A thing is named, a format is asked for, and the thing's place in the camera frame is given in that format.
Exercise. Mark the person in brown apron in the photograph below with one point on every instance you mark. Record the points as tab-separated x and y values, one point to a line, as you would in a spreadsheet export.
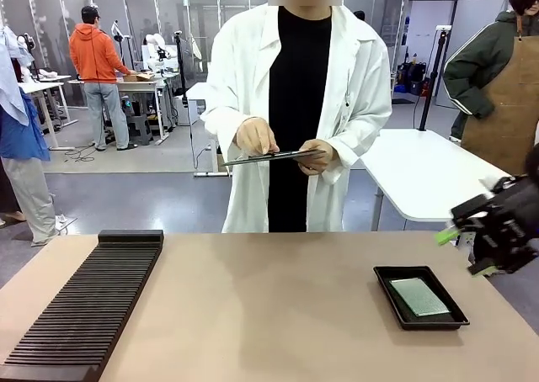
505	83

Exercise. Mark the white desk with thin legs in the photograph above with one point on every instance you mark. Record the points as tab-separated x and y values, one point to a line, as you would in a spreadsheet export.
42	83

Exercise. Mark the white-legged background workbench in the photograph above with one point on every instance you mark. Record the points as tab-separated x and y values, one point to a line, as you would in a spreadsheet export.
143	87

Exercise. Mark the person's left forearm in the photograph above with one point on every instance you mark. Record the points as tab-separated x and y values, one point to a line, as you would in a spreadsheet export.
362	146

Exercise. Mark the black step stool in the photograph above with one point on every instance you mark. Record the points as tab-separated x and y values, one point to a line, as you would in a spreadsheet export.
139	127

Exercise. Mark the person's right hand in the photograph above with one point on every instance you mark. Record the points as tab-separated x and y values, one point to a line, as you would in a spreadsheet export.
254	136

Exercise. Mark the person in white lab coat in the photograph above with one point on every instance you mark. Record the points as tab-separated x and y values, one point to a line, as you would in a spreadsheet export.
299	83

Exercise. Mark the green perforated PCB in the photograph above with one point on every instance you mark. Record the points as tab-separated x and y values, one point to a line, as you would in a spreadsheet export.
419	295

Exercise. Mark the clipboard with white paper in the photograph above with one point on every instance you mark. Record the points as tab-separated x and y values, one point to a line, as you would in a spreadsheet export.
269	157

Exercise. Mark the person wearing black headset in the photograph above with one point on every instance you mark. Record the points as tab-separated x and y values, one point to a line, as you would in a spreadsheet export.
28	41

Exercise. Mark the large white table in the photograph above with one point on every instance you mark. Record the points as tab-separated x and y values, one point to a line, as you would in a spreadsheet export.
421	176

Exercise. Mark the small white background table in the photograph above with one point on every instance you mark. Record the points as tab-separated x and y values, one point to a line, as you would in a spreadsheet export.
202	100

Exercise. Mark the person's left hand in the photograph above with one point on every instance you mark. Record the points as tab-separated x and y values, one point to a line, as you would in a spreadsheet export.
320	157

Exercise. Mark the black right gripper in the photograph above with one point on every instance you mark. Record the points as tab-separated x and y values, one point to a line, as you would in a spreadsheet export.
516	226

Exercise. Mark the background camera stand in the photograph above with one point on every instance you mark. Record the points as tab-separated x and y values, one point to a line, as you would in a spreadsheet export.
118	37

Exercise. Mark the black rectangular tray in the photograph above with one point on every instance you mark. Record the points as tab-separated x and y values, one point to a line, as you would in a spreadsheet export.
421	323

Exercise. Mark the black equipment bags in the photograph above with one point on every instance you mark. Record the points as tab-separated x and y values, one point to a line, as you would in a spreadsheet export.
412	79

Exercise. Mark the brown cardboard box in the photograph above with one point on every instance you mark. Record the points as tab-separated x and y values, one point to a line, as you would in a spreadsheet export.
138	77

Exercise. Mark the black background tripod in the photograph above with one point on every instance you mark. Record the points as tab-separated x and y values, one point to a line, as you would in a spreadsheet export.
182	75

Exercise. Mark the black stand pole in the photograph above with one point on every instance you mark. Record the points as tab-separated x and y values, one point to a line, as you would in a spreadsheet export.
433	79

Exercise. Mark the person in orange hoodie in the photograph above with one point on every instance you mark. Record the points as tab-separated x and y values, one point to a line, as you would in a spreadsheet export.
97	58

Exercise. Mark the black slotted PCB rack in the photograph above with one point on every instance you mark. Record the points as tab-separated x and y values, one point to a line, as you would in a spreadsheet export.
84	302

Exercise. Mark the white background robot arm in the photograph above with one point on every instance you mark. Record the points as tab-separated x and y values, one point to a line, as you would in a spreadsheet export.
158	49

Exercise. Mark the person in blue clothing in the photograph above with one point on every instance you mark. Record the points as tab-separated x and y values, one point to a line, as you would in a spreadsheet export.
21	146

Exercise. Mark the person's right forearm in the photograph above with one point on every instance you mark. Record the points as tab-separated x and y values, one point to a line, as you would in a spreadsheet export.
223	129

